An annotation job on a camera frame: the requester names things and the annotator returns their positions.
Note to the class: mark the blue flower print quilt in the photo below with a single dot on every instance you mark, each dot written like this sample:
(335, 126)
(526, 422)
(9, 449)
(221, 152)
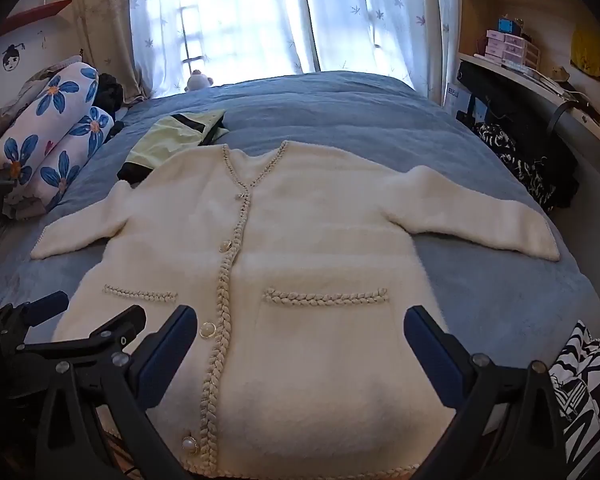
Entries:
(55, 125)

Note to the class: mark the face wall sticker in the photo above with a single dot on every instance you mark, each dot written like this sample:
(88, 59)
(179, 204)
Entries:
(11, 60)

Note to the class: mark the black clothes pile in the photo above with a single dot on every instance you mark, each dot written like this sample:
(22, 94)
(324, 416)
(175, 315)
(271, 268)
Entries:
(107, 92)

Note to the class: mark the curved desk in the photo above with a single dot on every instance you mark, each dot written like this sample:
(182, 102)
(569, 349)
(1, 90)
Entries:
(510, 71)

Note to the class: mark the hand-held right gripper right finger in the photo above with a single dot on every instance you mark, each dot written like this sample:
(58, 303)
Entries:
(430, 357)

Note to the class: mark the wooden bookshelf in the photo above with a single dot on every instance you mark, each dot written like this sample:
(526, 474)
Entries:
(530, 5)

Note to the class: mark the light green jacket black trim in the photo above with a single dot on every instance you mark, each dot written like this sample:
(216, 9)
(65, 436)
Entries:
(165, 140)

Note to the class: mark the white fuzzy cardigan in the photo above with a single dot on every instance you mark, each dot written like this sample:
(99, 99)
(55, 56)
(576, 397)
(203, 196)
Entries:
(305, 240)

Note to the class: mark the red wall shelf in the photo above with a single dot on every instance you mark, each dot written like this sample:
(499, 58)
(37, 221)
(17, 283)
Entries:
(45, 10)

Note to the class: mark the white box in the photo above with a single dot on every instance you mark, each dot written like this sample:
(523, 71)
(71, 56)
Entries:
(455, 97)

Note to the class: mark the yellow cloth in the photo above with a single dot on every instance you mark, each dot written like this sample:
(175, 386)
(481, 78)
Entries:
(587, 52)

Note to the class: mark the sheer leaf print curtain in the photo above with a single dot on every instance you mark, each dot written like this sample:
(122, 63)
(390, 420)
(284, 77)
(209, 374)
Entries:
(380, 10)
(240, 10)

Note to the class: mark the beige curtain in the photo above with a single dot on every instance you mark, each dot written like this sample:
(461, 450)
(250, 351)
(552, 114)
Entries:
(100, 20)

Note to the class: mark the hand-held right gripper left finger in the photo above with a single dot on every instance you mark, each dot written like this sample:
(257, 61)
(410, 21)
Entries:
(165, 355)

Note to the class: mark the white plush toy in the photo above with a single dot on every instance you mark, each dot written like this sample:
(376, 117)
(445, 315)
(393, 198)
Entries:
(199, 81)

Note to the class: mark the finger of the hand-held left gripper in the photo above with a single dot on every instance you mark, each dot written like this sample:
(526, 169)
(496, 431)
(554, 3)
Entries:
(110, 327)
(45, 305)

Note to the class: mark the blue bed blanket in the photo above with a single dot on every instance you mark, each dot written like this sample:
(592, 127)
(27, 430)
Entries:
(355, 110)

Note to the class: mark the zebra print cloth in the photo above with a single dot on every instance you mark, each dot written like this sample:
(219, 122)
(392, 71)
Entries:
(500, 145)

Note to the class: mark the pink storage drawers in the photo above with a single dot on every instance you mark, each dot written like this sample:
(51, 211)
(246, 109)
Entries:
(502, 47)

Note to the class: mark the black bag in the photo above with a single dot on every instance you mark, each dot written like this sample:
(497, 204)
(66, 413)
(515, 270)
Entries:
(510, 105)

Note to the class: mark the blue small box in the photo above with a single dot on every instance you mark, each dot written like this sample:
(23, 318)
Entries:
(510, 26)

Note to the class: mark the black white printed cloth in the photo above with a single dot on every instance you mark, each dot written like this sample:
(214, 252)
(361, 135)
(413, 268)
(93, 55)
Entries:
(585, 390)

